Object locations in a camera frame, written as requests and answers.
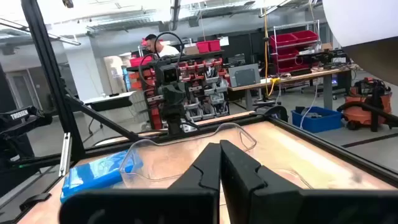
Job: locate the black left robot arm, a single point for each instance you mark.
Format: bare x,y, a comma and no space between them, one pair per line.
175,126

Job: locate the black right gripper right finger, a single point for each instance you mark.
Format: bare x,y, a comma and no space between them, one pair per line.
280,205

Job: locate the rack of small parts bins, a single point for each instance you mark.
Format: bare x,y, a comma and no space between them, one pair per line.
211,93

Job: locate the red storage bin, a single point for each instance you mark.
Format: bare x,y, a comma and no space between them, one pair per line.
214,45
202,47

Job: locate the black aluminium frame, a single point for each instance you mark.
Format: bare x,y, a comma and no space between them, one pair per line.
46,62

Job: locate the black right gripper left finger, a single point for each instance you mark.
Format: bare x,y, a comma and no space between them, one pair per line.
140,208

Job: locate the cardboard box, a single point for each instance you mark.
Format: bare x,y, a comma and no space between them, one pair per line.
191,50

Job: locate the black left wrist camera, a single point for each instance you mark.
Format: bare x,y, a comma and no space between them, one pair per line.
168,74

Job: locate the wooden workbench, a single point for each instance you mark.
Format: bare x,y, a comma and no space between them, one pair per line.
295,78

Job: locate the blue plastic floor bin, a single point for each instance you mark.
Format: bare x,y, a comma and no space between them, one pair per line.
323,123

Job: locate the person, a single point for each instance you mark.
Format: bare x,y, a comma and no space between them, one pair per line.
164,49

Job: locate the black plastic clamp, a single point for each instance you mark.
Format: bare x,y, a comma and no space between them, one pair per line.
276,112
35,200

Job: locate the clear plastic bin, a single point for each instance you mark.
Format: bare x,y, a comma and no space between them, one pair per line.
146,161

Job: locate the orange shop vacuum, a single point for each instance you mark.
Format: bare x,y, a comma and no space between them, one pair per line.
357,113

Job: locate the white table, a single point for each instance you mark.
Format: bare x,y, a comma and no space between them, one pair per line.
105,97

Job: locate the grey equipment box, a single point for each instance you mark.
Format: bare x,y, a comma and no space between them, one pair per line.
244,76

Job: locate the silver metal bar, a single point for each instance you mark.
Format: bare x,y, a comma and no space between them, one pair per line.
65,155

